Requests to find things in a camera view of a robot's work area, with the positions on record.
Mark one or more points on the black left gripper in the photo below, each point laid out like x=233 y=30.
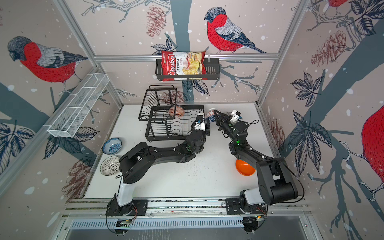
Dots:
x=205 y=134

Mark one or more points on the black wall shelf basket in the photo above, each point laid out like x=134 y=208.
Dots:
x=212 y=67

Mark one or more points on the white wire mesh shelf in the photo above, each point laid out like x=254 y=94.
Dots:
x=81 y=102

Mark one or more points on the black wire dish rack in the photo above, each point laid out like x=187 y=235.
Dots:
x=167 y=117

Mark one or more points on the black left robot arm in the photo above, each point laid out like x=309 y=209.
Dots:
x=135 y=163

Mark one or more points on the white perforated strainer bowl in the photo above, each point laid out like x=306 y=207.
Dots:
x=110 y=166

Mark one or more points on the orange patterned ceramic bowl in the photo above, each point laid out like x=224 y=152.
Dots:
x=177 y=112

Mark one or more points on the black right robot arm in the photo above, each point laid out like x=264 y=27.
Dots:
x=275 y=181

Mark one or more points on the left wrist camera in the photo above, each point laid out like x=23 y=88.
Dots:
x=200 y=123

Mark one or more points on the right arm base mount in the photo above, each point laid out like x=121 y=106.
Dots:
x=235 y=206

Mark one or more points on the blue triangle patterned bowl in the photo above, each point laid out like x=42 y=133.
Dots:
x=211 y=115

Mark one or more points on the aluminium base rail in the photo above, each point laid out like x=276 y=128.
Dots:
x=182 y=208

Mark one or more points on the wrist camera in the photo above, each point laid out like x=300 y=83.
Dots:
x=235 y=117
x=200 y=123

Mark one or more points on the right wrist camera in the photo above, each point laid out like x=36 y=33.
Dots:
x=235 y=117

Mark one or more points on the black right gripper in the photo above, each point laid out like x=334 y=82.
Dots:
x=225 y=119

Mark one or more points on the red cassava chips bag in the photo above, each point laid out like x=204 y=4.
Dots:
x=181 y=64

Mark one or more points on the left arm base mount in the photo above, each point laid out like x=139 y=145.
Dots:
x=135 y=208

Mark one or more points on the blue floral ceramic bowl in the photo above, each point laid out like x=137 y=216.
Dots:
x=112 y=146

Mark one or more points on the orange plastic bowl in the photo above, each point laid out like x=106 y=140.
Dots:
x=244 y=168

